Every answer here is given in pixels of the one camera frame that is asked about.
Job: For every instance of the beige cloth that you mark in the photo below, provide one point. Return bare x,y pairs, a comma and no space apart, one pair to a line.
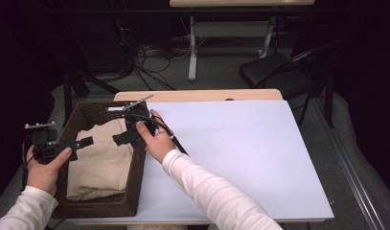
100,172

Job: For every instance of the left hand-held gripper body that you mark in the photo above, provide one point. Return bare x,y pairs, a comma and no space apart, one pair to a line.
44,143

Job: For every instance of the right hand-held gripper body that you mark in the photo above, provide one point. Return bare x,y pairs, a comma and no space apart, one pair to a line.
136,111

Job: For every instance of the light wooden table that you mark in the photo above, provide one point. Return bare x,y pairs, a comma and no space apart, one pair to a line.
195,95

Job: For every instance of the person's left hand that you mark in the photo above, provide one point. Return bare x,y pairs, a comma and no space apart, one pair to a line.
42,175

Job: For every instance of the metal rail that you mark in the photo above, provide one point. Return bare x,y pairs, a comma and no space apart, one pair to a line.
349,166

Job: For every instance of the person's right hand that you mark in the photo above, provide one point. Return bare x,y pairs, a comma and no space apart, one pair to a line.
159,143

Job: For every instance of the black metal stand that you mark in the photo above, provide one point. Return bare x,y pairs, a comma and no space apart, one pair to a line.
75,84

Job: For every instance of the white board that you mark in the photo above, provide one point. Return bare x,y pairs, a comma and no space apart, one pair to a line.
240,153

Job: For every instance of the white-legged desk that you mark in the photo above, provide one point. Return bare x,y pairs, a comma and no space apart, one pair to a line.
229,28

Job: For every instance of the brown woven basket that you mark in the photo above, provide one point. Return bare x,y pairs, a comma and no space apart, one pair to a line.
132,179

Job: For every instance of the black folding chair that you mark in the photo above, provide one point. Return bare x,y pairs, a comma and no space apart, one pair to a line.
272,72

